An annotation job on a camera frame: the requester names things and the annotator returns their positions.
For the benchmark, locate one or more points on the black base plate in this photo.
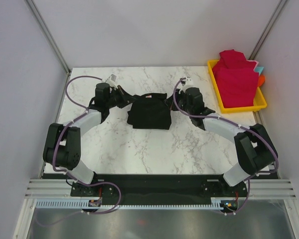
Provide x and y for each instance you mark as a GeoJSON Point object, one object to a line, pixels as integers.
{"type": "Point", "coordinates": [159, 189]}

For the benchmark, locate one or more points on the orange cloth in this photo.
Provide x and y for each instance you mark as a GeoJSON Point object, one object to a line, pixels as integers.
{"type": "Point", "coordinates": [261, 80]}

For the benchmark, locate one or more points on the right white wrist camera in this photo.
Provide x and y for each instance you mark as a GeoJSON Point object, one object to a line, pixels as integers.
{"type": "Point", "coordinates": [186, 82]}

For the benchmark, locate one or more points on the red t-shirt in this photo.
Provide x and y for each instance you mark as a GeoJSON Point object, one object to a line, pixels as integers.
{"type": "Point", "coordinates": [236, 79]}

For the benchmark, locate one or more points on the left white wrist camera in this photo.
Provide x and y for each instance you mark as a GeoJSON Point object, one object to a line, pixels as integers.
{"type": "Point", "coordinates": [111, 80]}

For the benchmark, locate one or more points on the aluminium frame post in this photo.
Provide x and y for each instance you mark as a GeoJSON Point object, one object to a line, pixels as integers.
{"type": "Point", "coordinates": [268, 28]}
{"type": "Point", "coordinates": [47, 34]}

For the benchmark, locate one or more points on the left aluminium frame post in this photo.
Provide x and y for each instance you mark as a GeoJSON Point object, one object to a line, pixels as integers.
{"type": "Point", "coordinates": [47, 34]}

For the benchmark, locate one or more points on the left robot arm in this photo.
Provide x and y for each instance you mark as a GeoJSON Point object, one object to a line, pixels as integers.
{"type": "Point", "coordinates": [63, 142]}

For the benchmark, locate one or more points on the aluminium rail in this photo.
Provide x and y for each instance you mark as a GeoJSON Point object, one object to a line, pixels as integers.
{"type": "Point", "coordinates": [48, 189]}

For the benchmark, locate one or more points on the right aluminium frame post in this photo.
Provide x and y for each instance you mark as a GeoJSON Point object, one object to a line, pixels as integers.
{"type": "Point", "coordinates": [268, 28]}

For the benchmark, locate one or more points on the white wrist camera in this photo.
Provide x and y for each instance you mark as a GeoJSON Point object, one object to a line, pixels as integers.
{"type": "Point", "coordinates": [111, 80]}
{"type": "Point", "coordinates": [186, 82]}

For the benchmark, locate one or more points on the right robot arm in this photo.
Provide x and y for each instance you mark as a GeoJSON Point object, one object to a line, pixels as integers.
{"type": "Point", "coordinates": [254, 148]}

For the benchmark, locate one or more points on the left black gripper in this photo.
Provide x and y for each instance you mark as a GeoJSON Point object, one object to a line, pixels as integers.
{"type": "Point", "coordinates": [126, 98]}

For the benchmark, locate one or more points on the black t-shirt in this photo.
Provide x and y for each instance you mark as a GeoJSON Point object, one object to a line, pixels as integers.
{"type": "Point", "coordinates": [150, 111]}

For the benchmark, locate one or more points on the cyan cloth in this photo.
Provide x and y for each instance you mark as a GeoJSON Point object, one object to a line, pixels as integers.
{"type": "Point", "coordinates": [259, 69]}

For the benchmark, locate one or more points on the yellow plastic bin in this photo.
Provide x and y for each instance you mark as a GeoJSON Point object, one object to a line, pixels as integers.
{"type": "Point", "coordinates": [259, 101]}

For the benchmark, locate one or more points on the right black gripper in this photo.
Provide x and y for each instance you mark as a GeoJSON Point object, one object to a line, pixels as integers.
{"type": "Point", "coordinates": [170, 102]}

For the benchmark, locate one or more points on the pink cloth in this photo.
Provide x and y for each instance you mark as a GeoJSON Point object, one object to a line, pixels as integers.
{"type": "Point", "coordinates": [255, 62]}

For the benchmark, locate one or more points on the white slotted cable duct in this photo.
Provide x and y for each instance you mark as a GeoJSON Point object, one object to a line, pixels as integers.
{"type": "Point", "coordinates": [86, 204]}

